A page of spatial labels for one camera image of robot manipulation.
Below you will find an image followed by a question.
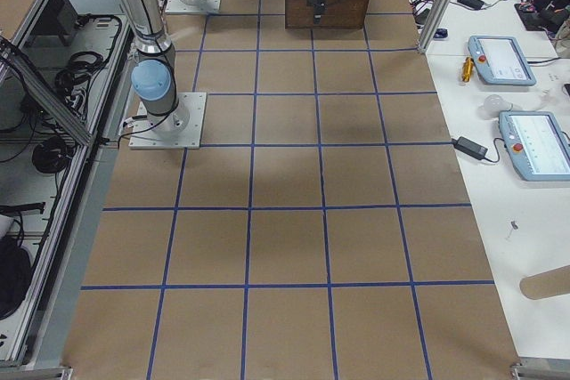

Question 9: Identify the near teach pendant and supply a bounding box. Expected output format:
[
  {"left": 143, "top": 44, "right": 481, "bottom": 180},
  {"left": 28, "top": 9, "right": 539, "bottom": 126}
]
[{"left": 499, "top": 111, "right": 569, "bottom": 182}]

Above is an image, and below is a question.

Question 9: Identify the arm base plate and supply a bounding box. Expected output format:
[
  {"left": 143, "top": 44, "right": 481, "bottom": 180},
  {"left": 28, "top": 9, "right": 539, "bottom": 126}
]
[
  {"left": 166, "top": 0, "right": 222, "bottom": 15},
  {"left": 128, "top": 92, "right": 207, "bottom": 150}
]

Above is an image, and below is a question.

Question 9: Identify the teach pendant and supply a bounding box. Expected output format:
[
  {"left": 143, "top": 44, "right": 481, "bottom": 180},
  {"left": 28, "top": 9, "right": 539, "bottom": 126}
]
[
  {"left": 467, "top": 36, "right": 536, "bottom": 86},
  {"left": 499, "top": 111, "right": 569, "bottom": 182}
]

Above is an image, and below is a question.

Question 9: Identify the black power adapter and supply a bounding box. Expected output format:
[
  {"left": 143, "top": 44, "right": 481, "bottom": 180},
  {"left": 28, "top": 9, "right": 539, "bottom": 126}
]
[{"left": 452, "top": 136, "right": 488, "bottom": 160}]

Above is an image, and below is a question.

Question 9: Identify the far teach pendant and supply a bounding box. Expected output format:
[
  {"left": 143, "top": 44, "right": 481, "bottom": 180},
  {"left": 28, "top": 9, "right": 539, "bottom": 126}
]
[{"left": 467, "top": 36, "right": 536, "bottom": 86}]

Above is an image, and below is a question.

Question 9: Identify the cardboard tube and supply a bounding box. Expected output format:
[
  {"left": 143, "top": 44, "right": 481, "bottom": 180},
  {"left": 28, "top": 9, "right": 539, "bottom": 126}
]
[{"left": 519, "top": 265, "right": 570, "bottom": 300}]

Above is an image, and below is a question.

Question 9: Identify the white light bulb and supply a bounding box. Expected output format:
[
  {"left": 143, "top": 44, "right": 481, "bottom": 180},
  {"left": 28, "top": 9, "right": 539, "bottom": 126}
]
[{"left": 478, "top": 94, "right": 514, "bottom": 119}]

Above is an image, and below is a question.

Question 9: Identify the yellow tool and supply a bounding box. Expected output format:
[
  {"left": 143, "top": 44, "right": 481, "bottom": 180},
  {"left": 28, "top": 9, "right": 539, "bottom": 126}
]
[{"left": 461, "top": 57, "right": 474, "bottom": 83}]

